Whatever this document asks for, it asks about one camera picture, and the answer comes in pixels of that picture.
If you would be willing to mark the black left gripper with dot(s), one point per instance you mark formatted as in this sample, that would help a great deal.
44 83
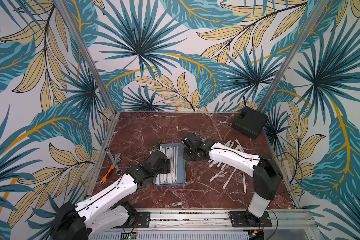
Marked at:
166 166

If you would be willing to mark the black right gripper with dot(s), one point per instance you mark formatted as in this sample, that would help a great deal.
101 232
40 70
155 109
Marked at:
190 144

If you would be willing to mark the blue plastic storage tray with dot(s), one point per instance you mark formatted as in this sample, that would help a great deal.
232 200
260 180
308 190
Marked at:
161 180

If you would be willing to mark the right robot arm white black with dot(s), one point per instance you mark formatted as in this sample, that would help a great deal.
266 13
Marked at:
266 174

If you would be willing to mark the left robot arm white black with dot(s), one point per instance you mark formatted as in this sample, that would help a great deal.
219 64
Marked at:
101 212

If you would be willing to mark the black box with antenna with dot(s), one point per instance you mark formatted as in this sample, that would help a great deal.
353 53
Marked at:
250 122

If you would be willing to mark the white wrapped straw in tray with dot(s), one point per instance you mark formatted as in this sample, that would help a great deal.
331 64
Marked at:
172 155

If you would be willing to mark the white wrapped straw on table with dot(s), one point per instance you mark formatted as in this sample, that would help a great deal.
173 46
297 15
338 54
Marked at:
218 174

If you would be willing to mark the long white wrapped straw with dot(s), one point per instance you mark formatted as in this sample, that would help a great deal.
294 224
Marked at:
244 183

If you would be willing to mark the orange handled adjustable wrench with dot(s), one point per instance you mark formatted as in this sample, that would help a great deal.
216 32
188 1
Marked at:
115 159

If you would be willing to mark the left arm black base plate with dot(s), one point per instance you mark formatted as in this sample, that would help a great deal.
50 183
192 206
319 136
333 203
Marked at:
140 220

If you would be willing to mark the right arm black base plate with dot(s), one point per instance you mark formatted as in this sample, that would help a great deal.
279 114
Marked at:
244 219

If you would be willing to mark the aluminium front rail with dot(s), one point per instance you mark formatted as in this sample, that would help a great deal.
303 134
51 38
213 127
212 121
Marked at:
210 224

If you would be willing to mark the right aluminium frame post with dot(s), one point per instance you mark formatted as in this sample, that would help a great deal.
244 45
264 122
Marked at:
306 29

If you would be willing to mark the aluminium frame post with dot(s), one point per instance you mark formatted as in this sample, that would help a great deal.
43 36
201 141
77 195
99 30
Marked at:
306 29
76 33

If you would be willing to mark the left aluminium frame post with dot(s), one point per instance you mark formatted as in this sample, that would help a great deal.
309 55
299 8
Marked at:
76 33

